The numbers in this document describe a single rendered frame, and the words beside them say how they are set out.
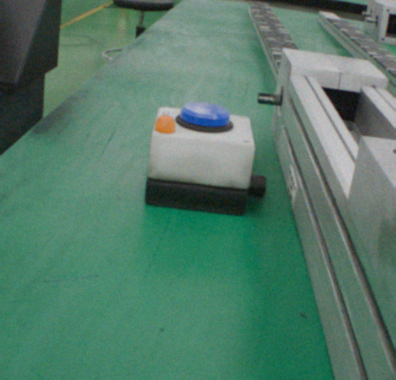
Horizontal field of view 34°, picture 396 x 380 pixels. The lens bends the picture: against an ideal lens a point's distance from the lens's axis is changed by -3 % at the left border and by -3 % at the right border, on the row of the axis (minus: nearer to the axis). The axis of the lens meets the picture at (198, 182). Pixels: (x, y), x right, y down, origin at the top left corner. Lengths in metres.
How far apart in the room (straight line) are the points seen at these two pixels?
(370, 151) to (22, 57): 0.58
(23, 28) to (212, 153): 0.42
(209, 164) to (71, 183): 0.12
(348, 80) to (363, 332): 0.39
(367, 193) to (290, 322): 0.12
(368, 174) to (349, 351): 0.09
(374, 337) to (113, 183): 0.32
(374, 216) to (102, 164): 0.35
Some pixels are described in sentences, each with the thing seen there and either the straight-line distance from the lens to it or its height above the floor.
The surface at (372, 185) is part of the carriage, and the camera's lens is 0.32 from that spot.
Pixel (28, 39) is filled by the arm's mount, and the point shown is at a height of 0.84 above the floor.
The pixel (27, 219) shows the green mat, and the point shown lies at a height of 0.78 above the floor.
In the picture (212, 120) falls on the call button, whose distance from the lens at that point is 0.53.
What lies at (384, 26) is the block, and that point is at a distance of 1.64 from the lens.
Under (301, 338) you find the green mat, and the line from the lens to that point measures 0.40.
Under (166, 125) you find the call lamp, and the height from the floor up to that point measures 0.85.
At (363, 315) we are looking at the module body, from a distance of 0.32.
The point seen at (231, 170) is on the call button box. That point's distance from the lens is 0.52.
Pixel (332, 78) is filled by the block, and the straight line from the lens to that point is 0.67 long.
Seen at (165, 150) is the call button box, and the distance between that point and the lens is 0.51.
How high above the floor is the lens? 1.00
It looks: 22 degrees down
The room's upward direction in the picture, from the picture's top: 7 degrees clockwise
